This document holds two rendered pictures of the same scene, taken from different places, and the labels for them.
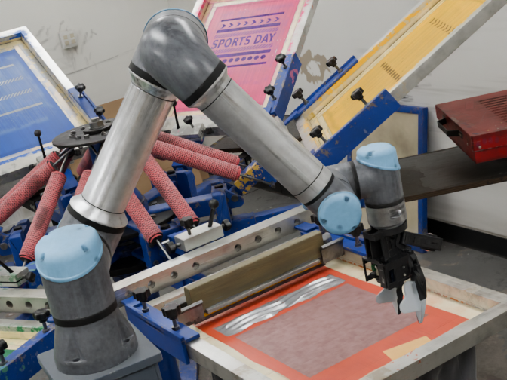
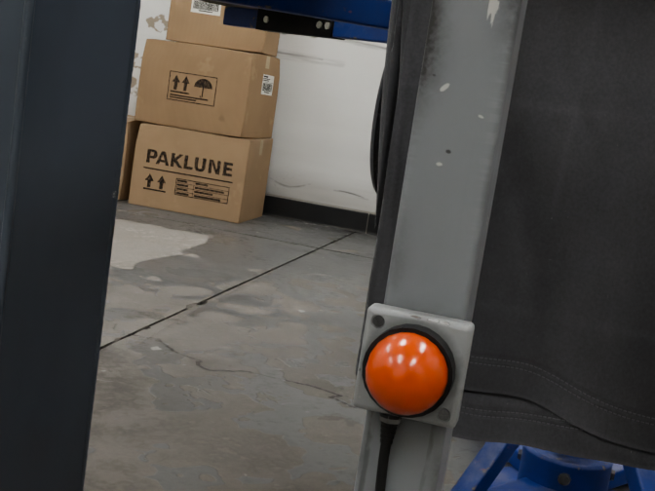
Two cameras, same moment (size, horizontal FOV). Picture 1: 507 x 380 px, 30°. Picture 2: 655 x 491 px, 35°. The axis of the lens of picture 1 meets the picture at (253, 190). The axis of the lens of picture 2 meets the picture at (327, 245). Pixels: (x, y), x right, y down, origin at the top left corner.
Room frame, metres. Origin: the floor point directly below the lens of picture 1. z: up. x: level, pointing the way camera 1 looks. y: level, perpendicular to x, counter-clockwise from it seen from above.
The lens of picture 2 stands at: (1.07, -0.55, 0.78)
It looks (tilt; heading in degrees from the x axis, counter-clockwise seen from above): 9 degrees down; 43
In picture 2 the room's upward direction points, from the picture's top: 9 degrees clockwise
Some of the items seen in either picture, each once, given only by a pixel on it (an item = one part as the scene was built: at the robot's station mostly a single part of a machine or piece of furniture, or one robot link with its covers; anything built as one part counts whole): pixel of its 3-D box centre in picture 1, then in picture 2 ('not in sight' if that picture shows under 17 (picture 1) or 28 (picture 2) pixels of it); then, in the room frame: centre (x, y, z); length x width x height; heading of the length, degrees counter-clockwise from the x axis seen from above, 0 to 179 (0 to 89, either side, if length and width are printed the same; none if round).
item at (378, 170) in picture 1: (378, 174); not in sight; (1.70, -0.24, 1.38); 0.09 x 0.08 x 0.11; 89
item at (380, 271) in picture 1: (389, 252); not in sight; (1.69, -0.23, 1.22); 0.09 x 0.08 x 0.12; 119
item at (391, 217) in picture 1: (387, 212); not in sight; (1.69, -0.24, 1.30); 0.08 x 0.08 x 0.05
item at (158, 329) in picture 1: (163, 329); not in sight; (2.10, 0.28, 0.97); 0.30 x 0.05 x 0.07; 29
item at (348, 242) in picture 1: (341, 248); not in sight; (2.38, -0.20, 0.98); 0.30 x 0.05 x 0.07; 29
